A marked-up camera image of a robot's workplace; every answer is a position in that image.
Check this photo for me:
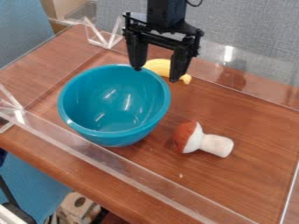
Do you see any clear acrylic front barrier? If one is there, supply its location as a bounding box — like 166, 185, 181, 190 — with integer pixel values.
0, 107, 257, 224

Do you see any clear acrylic corner bracket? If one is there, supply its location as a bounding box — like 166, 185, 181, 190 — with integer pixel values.
60, 16, 122, 49

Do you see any yellow toy banana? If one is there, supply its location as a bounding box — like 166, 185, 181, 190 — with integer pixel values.
142, 59, 192, 85

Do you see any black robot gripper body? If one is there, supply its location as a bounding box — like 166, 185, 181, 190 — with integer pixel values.
122, 0, 204, 56

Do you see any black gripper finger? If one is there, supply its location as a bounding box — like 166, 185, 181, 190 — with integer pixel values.
169, 45, 193, 82
125, 33, 148, 71

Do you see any blue plastic bowl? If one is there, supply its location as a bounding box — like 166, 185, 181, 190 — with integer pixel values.
57, 64, 170, 147

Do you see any white perforated block below table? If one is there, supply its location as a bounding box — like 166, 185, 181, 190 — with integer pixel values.
56, 192, 101, 224

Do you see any clear acrylic back barrier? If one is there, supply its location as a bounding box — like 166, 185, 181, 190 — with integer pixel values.
186, 40, 299, 111

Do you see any clear acrylic barrier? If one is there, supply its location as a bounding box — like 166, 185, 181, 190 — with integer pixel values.
186, 40, 299, 111
0, 107, 257, 224

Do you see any brown and white toy mushroom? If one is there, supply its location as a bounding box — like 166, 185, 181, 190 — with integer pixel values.
172, 121, 233, 158

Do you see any clear acrylic left bracket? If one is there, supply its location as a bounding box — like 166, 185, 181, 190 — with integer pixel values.
0, 84, 24, 134

